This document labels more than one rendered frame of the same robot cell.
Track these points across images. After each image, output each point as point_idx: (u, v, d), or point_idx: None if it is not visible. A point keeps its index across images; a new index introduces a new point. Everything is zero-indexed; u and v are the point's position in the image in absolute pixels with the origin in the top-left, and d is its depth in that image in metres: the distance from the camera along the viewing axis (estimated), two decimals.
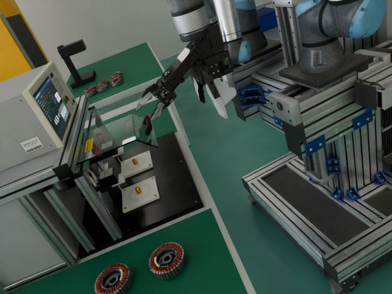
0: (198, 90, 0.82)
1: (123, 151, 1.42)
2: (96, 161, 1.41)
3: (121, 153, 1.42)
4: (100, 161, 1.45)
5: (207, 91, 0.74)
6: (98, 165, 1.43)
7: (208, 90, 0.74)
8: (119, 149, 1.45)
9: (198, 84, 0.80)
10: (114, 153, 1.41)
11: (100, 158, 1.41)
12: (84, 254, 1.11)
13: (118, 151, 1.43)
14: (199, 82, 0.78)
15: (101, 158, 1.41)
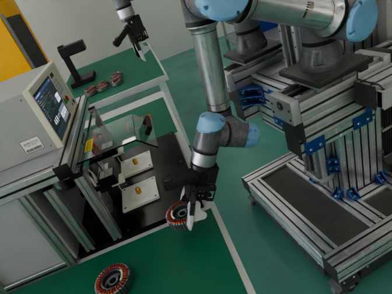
0: (182, 196, 1.05)
1: (123, 151, 1.42)
2: (96, 161, 1.41)
3: (121, 153, 1.42)
4: (100, 161, 1.45)
5: (188, 205, 0.97)
6: (98, 165, 1.43)
7: (188, 206, 0.97)
8: (119, 149, 1.45)
9: (185, 193, 1.03)
10: (114, 153, 1.41)
11: (100, 158, 1.41)
12: (84, 254, 1.11)
13: (118, 151, 1.43)
14: (186, 193, 1.01)
15: (101, 158, 1.41)
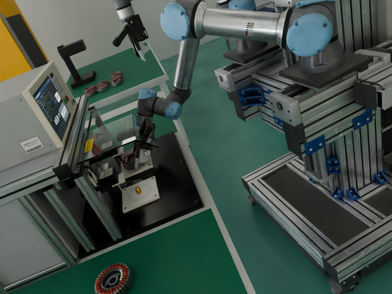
0: (133, 148, 1.51)
1: (123, 151, 1.42)
2: (96, 161, 1.41)
3: (121, 153, 1.42)
4: (100, 161, 1.45)
5: (135, 152, 1.43)
6: (98, 165, 1.43)
7: (135, 152, 1.42)
8: (119, 149, 1.45)
9: None
10: (114, 153, 1.41)
11: (100, 158, 1.41)
12: (84, 254, 1.11)
13: (118, 151, 1.43)
14: None
15: (101, 158, 1.41)
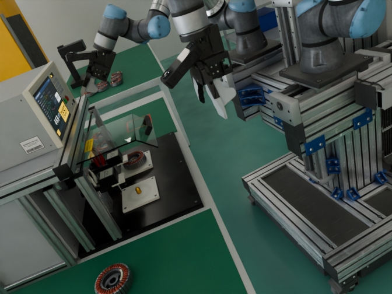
0: (198, 90, 0.82)
1: (128, 160, 1.45)
2: (101, 170, 1.43)
3: (125, 161, 1.44)
4: None
5: (207, 92, 0.74)
6: None
7: (207, 91, 0.74)
8: (124, 157, 1.47)
9: (198, 84, 0.80)
10: (118, 162, 1.43)
11: (105, 167, 1.43)
12: (84, 254, 1.11)
13: (122, 160, 1.46)
14: (199, 82, 0.78)
15: (106, 167, 1.43)
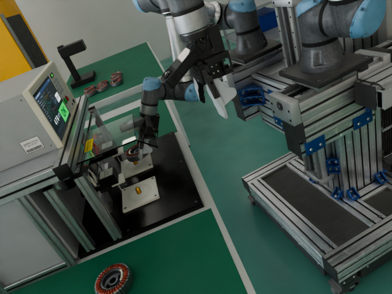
0: (198, 90, 0.82)
1: (123, 151, 1.42)
2: (96, 161, 1.41)
3: (121, 153, 1.42)
4: (100, 161, 1.45)
5: (207, 91, 0.74)
6: (98, 165, 1.43)
7: (208, 90, 0.74)
8: (119, 149, 1.45)
9: (198, 84, 0.80)
10: (114, 153, 1.41)
11: (100, 158, 1.41)
12: (84, 254, 1.11)
13: (118, 151, 1.43)
14: (199, 82, 0.78)
15: (101, 158, 1.41)
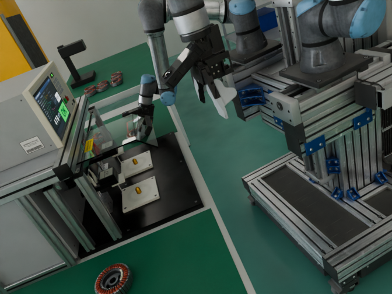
0: (198, 90, 0.82)
1: (123, 151, 1.42)
2: (96, 161, 1.41)
3: (121, 153, 1.42)
4: (100, 161, 1.45)
5: (208, 91, 0.74)
6: (98, 165, 1.43)
7: (209, 91, 0.74)
8: (119, 149, 1.45)
9: (198, 84, 0.80)
10: (114, 153, 1.41)
11: (100, 158, 1.41)
12: (84, 254, 1.11)
13: (118, 151, 1.43)
14: (199, 82, 0.78)
15: (101, 158, 1.41)
